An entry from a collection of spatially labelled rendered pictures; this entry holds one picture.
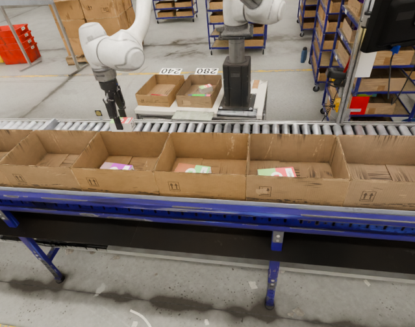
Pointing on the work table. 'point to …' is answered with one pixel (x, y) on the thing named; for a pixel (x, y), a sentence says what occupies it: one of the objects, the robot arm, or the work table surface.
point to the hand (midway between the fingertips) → (121, 120)
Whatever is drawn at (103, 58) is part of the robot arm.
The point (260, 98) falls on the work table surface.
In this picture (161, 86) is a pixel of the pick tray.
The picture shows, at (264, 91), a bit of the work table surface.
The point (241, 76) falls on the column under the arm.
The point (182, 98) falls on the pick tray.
